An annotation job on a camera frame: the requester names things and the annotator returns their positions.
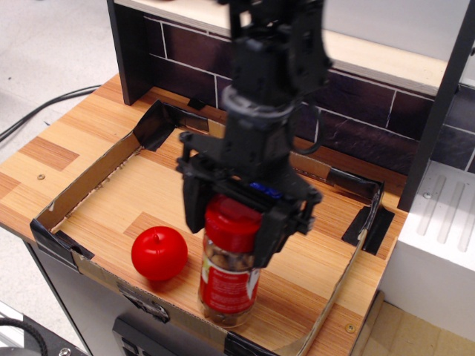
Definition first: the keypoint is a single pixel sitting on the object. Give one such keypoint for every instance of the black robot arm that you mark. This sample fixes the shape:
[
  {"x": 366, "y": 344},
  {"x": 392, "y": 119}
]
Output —
[{"x": 279, "y": 60}]

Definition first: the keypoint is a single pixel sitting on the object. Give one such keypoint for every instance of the black toy oven front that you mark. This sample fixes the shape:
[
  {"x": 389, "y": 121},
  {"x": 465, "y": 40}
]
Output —
[{"x": 137, "y": 338}]

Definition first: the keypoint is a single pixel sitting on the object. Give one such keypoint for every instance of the red lid basil spice bottle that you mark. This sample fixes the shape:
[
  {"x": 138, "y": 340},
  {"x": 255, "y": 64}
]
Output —
[{"x": 228, "y": 282}]

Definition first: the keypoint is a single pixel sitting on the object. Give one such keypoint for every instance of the cardboard fence with black tape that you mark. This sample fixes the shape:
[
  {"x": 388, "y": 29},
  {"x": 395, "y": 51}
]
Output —
[{"x": 365, "y": 232}]

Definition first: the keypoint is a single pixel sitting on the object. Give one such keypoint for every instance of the blue toy grape bunch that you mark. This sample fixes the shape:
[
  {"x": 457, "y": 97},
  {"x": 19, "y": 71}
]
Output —
[{"x": 266, "y": 190}]

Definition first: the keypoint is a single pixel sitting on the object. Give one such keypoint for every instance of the white toy sink drainboard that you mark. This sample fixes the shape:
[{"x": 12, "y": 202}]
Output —
[{"x": 431, "y": 271}]

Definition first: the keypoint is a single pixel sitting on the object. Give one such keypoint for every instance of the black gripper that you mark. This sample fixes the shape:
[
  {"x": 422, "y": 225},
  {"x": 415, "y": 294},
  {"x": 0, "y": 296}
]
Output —
[{"x": 256, "y": 147}]

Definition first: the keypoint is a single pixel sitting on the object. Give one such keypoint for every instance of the wooden shelf with dark posts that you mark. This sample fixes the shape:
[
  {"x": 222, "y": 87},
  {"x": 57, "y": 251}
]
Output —
[{"x": 373, "y": 110}]

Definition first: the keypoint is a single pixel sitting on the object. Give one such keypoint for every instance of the red toy apple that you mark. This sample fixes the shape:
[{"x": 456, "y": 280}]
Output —
[{"x": 159, "y": 253}]

